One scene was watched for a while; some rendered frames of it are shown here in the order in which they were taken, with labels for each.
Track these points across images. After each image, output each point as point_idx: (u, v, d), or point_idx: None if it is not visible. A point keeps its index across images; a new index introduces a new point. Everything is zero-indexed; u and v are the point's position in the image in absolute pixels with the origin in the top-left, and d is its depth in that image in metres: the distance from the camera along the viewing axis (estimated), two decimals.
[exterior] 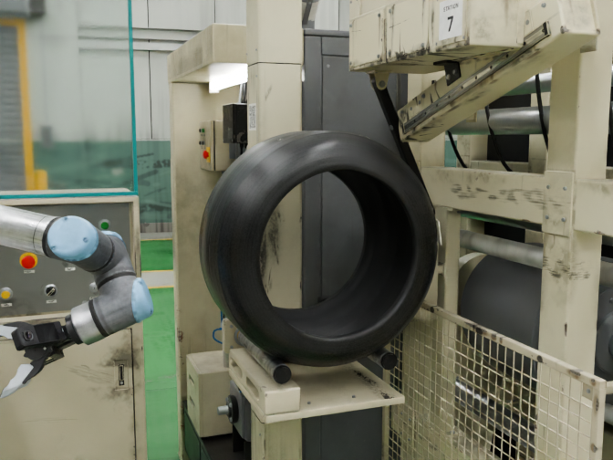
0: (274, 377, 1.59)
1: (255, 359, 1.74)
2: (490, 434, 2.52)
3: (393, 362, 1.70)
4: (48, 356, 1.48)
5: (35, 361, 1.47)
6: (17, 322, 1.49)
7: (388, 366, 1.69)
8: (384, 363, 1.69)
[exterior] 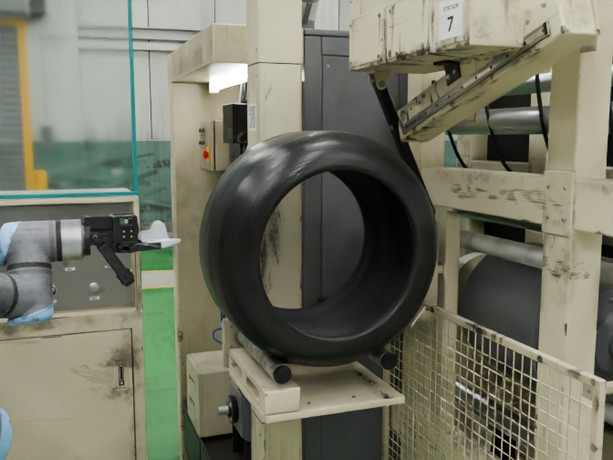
0: (288, 380, 1.61)
1: None
2: (490, 434, 2.52)
3: (386, 364, 1.69)
4: (119, 248, 1.50)
5: (138, 249, 1.52)
6: None
7: (387, 358, 1.69)
8: (391, 355, 1.69)
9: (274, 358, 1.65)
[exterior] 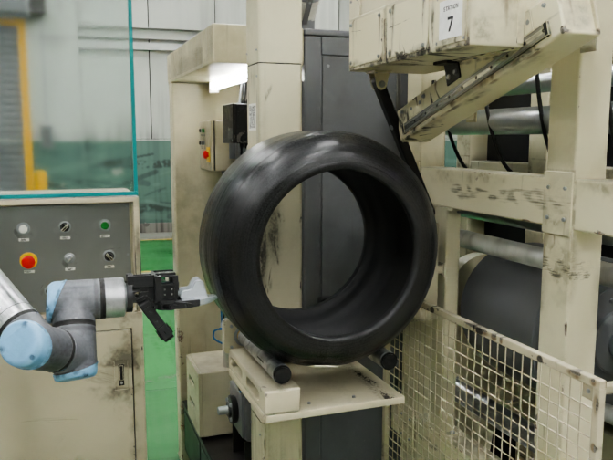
0: (281, 383, 1.60)
1: None
2: (490, 434, 2.52)
3: (389, 366, 1.69)
4: (161, 306, 1.54)
5: (177, 307, 1.57)
6: None
7: (385, 362, 1.69)
8: (386, 357, 1.69)
9: (281, 360, 1.66)
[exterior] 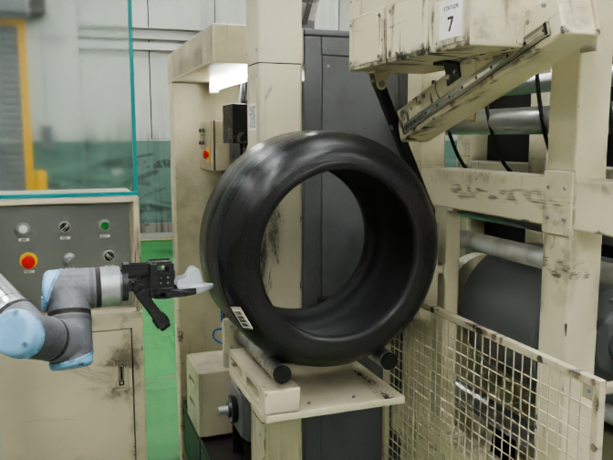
0: (288, 368, 1.60)
1: None
2: (490, 434, 2.52)
3: (387, 365, 1.69)
4: (157, 295, 1.54)
5: (173, 296, 1.56)
6: None
7: (386, 359, 1.69)
8: (390, 355, 1.69)
9: (265, 368, 1.65)
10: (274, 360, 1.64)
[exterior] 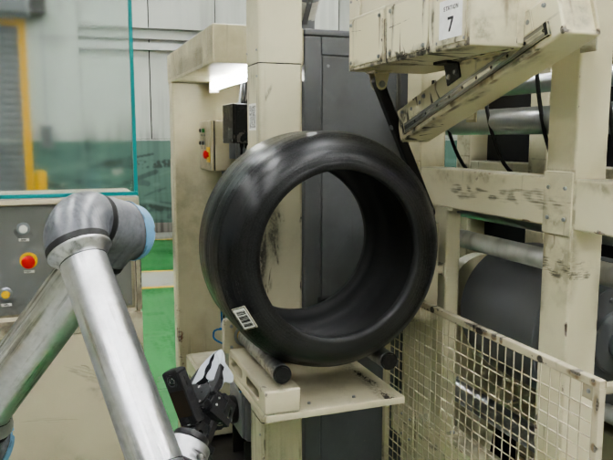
0: (288, 368, 1.60)
1: None
2: (490, 434, 2.52)
3: (386, 364, 1.69)
4: None
5: None
6: (218, 374, 1.37)
7: (387, 358, 1.69)
8: (391, 355, 1.69)
9: (265, 368, 1.65)
10: (274, 360, 1.64)
